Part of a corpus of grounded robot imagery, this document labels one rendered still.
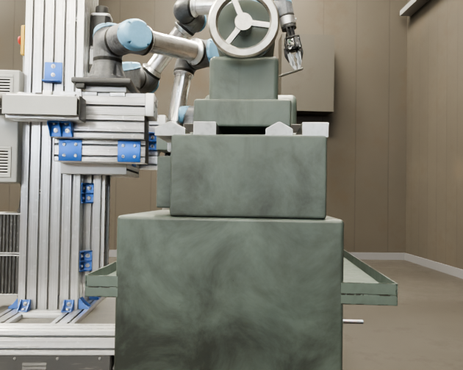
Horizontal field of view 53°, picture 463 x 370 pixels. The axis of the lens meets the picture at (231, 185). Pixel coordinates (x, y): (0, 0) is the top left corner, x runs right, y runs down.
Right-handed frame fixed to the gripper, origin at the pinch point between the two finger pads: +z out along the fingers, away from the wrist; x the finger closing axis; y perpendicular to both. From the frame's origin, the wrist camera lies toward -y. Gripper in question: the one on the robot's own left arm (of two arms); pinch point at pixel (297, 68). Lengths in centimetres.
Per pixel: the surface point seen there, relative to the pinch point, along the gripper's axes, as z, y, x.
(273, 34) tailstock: 24, 128, -20
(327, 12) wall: -143, -336, 93
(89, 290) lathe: 67, 133, -66
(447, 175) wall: 73, -250, 155
